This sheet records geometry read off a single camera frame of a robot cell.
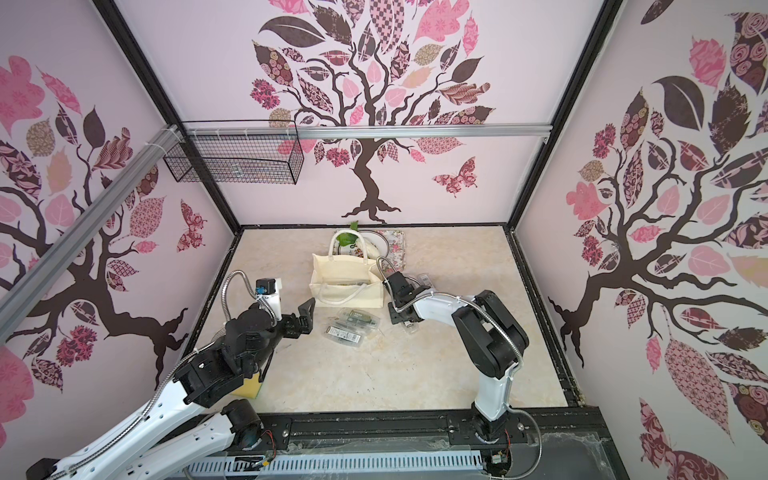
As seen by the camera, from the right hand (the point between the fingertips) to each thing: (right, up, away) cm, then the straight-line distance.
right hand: (403, 308), depth 96 cm
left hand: (-27, +5, -25) cm, 37 cm away
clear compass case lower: (-18, -7, -7) cm, 21 cm away
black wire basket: (-52, +51, -2) cm, 73 cm away
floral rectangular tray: (-2, +20, +16) cm, 26 cm away
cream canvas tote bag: (-19, +9, +4) cm, 22 cm away
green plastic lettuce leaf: (-21, +24, +16) cm, 36 cm away
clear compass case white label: (-14, -2, -4) cm, 15 cm away
